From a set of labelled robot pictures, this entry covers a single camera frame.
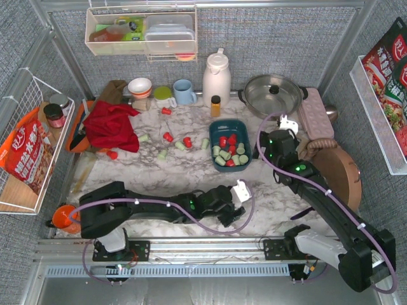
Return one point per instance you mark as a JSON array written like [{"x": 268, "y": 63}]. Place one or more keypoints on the white thermos jug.
[{"x": 216, "y": 78}]

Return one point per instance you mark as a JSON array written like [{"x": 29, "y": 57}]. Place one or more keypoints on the red capsule cluster front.
[{"x": 230, "y": 163}]

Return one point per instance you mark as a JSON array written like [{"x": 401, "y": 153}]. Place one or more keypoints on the brown cloth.
[{"x": 113, "y": 92}]

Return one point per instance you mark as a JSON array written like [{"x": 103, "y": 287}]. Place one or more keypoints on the green capsule cluster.
[
  {"x": 243, "y": 159},
  {"x": 216, "y": 150}
]

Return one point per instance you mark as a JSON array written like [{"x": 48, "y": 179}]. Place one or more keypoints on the glass spice jar lying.
[{"x": 142, "y": 104}]

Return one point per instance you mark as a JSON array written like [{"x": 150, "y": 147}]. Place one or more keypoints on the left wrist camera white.
[{"x": 240, "y": 192}]

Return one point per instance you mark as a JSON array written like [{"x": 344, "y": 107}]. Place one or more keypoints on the clear plastic containers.
[{"x": 166, "y": 34}]

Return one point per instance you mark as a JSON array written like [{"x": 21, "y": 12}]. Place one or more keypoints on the green capsule by cloth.
[{"x": 143, "y": 138}]

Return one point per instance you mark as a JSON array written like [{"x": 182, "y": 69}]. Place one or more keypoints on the wall wire basket top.
[{"x": 103, "y": 37}]

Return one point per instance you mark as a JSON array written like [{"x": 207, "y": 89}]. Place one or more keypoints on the orange spice bottle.
[{"x": 215, "y": 106}]

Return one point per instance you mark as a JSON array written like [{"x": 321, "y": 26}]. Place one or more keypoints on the teal storage basket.
[{"x": 229, "y": 145}]

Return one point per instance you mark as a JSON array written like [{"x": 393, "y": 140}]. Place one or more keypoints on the round wooden board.
[{"x": 342, "y": 175}]

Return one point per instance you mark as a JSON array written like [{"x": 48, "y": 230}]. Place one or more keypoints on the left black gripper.
[{"x": 227, "y": 215}]

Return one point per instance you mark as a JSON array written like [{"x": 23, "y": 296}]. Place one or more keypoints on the steel pot with lid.
[{"x": 272, "y": 94}]

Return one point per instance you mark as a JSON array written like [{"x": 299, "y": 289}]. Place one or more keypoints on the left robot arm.
[{"x": 105, "y": 209}]

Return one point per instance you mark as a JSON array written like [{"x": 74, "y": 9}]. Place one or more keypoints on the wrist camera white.
[
  {"x": 240, "y": 192},
  {"x": 286, "y": 124}
]

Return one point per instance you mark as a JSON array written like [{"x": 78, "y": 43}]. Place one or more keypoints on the blue mug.
[{"x": 183, "y": 92}]

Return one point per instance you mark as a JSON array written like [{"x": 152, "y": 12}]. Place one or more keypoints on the right white rack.
[{"x": 391, "y": 151}]

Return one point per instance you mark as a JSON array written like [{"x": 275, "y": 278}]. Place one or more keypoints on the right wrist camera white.
[{"x": 286, "y": 124}]

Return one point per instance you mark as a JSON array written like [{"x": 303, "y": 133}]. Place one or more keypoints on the green capsule mid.
[{"x": 162, "y": 154}]

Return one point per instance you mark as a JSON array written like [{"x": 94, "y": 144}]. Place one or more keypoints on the cork mat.
[{"x": 302, "y": 147}]

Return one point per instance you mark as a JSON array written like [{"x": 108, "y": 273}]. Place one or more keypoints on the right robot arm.
[{"x": 365, "y": 257}]

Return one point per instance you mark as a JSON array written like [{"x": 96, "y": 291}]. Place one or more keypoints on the red cloth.
[{"x": 108, "y": 126}]

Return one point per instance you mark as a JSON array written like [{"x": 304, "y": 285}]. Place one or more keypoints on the red capsule cluster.
[
  {"x": 232, "y": 149},
  {"x": 232, "y": 140},
  {"x": 230, "y": 163}
]

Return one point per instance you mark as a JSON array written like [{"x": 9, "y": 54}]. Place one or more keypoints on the green lid white cup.
[{"x": 164, "y": 98}]

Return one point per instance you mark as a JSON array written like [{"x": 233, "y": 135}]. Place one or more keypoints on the pink egg tray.
[{"x": 313, "y": 117}]

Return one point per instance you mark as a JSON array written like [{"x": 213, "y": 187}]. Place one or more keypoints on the orange tray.
[{"x": 77, "y": 141}]

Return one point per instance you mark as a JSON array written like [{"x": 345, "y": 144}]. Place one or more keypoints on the red capsule back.
[{"x": 166, "y": 111}]

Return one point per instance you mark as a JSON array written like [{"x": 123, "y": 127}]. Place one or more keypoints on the red snack bags right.
[{"x": 385, "y": 67}]

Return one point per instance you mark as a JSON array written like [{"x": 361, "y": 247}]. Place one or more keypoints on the white orange bowl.
[{"x": 140, "y": 87}]

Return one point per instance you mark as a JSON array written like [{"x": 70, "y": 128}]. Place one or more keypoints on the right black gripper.
[{"x": 265, "y": 143}]

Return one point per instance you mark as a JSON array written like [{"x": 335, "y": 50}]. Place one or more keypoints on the orange cup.
[{"x": 61, "y": 220}]

